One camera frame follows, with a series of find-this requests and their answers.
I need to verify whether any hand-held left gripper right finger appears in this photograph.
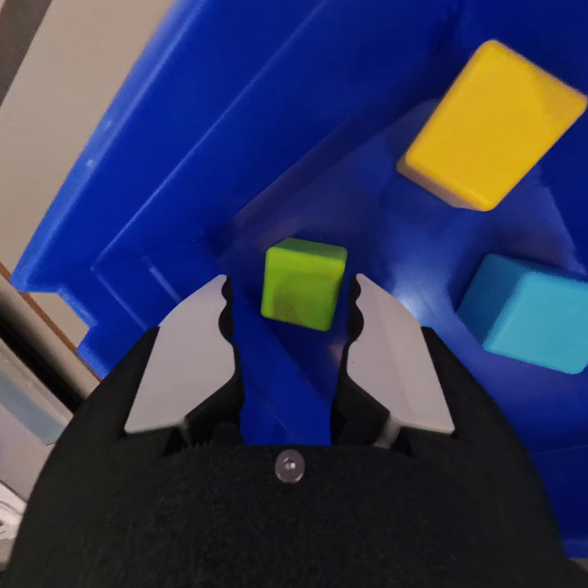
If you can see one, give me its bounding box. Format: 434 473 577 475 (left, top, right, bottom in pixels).
332 273 456 448

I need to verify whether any light blue cube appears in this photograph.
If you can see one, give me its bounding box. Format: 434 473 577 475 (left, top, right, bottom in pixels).
457 254 588 375

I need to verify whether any green cube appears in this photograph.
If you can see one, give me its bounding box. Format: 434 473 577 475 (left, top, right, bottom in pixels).
260 237 348 333

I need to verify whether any yellow cube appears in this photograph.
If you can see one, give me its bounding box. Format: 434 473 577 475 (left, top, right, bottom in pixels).
396 40 588 212

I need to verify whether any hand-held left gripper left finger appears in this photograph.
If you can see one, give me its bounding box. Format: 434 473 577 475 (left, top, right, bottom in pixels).
124 275 245 435

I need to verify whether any blue plastic bin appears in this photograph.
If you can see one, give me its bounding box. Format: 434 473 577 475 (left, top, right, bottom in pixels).
10 0 588 559

